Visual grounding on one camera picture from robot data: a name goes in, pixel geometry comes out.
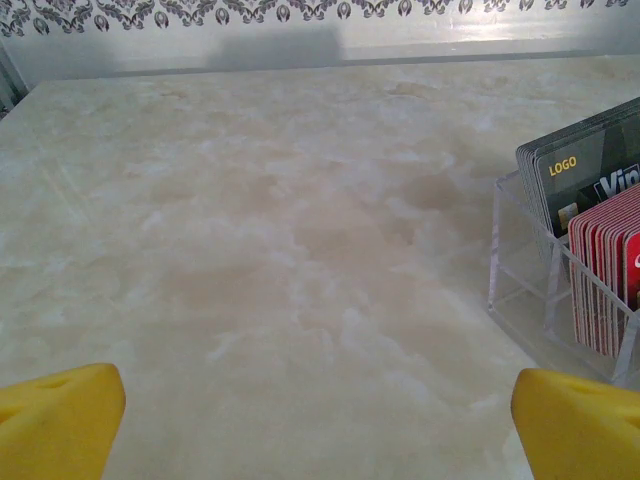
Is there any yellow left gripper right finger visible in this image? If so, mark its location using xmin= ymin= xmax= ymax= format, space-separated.
xmin=510 ymin=368 xmax=640 ymax=480

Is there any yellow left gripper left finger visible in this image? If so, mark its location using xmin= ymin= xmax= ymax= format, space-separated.
xmin=0 ymin=363 xmax=127 ymax=480

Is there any red card stack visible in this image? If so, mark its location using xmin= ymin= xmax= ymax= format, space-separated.
xmin=567 ymin=184 xmax=640 ymax=359

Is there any aluminium table back rail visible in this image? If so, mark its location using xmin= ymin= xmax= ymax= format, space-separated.
xmin=29 ymin=29 xmax=640 ymax=81

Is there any clear plastic bag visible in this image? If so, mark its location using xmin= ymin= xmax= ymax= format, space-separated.
xmin=487 ymin=169 xmax=640 ymax=389

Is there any black VIP card stack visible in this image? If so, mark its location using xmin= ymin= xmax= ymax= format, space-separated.
xmin=515 ymin=97 xmax=640 ymax=274

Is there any aluminium table side rail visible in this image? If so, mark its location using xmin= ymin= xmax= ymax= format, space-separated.
xmin=0 ymin=39 xmax=29 ymax=114

